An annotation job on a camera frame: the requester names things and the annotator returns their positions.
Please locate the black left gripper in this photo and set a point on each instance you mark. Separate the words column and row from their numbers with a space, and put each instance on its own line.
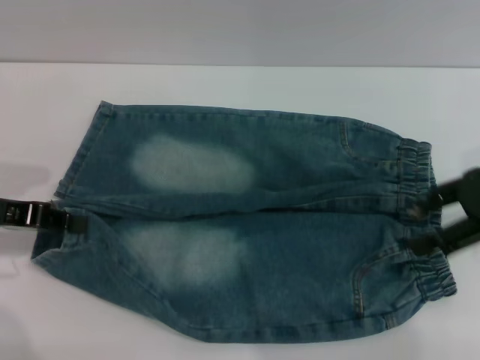
column 13, row 212

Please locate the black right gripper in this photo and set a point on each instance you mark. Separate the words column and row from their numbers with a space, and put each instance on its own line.
column 467, row 202

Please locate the blue denim shorts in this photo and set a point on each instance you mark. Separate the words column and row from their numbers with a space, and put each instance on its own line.
column 262, row 270

